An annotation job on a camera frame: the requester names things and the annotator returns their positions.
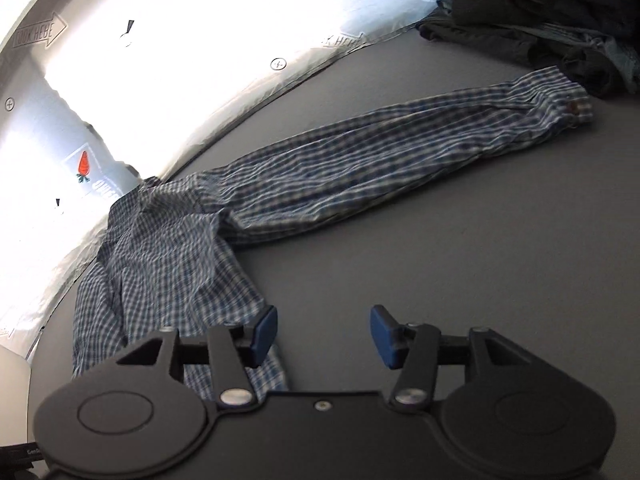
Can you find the black garment with red label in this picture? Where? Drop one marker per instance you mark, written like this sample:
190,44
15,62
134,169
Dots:
550,0

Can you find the blue plaid shirt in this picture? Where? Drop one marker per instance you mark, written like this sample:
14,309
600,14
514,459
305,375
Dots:
350,160

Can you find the dark folded pants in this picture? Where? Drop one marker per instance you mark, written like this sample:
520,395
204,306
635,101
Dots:
500,40

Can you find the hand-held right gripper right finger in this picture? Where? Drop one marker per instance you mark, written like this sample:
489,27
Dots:
384,335

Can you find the white printed sheet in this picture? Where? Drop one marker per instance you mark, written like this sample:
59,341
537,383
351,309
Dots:
200,35

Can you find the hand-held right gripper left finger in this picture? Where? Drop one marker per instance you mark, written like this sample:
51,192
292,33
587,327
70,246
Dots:
264,332

